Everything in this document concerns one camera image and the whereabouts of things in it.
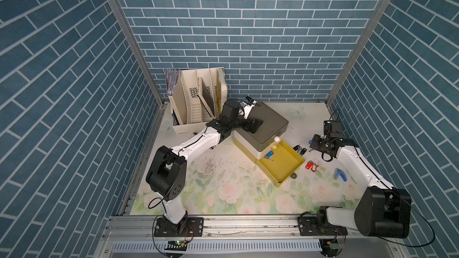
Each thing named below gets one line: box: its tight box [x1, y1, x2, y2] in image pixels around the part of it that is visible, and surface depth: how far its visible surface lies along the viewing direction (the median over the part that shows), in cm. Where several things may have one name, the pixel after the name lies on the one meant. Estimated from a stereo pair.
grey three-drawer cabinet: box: [233, 100, 290, 164], surface depth 85 cm
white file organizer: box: [167, 66, 228, 135], surface depth 104 cm
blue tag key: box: [264, 151, 274, 162], surface depth 96 cm
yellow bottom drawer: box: [255, 139, 306, 188], surface depth 94 cm
